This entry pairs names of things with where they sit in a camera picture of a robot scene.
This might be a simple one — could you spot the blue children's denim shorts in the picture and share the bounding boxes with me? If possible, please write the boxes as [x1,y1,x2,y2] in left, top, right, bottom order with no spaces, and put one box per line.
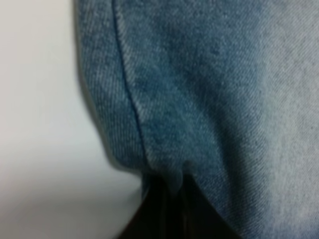
[76,0,319,239]

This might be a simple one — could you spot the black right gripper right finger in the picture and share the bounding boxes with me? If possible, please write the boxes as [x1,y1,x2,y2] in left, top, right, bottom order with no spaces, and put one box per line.
[184,176,240,239]

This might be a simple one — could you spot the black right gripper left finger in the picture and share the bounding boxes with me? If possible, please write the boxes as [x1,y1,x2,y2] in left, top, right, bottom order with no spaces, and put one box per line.
[117,174,190,239]

